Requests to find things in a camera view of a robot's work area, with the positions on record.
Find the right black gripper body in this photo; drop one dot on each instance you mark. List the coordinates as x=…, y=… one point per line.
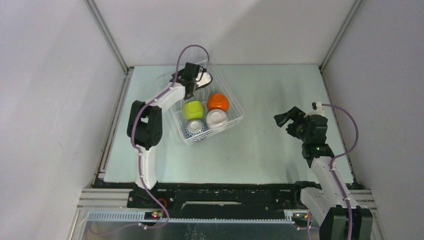
x=306, y=137

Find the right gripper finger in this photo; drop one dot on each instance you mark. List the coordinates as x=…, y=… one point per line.
x=292, y=124
x=293, y=114

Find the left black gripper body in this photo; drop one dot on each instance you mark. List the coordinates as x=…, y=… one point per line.
x=191, y=94

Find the dark blue floral bowl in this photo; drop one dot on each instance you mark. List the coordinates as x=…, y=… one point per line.
x=202, y=80

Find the lime green square bowl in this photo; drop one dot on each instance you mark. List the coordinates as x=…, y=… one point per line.
x=193, y=110

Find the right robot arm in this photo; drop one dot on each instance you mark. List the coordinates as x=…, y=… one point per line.
x=339, y=215

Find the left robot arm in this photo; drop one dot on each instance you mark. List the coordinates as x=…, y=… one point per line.
x=145, y=124

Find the orange bowl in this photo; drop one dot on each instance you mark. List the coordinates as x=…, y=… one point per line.
x=218, y=101

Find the plain white bowl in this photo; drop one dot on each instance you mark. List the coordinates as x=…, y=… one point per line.
x=216, y=118

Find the blue white patterned bowl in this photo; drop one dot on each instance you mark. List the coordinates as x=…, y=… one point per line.
x=195, y=129

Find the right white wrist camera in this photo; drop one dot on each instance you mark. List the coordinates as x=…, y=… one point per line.
x=317, y=109

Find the white wire dish rack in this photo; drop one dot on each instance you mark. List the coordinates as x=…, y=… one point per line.
x=218, y=85

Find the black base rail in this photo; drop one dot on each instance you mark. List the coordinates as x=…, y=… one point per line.
x=231, y=202

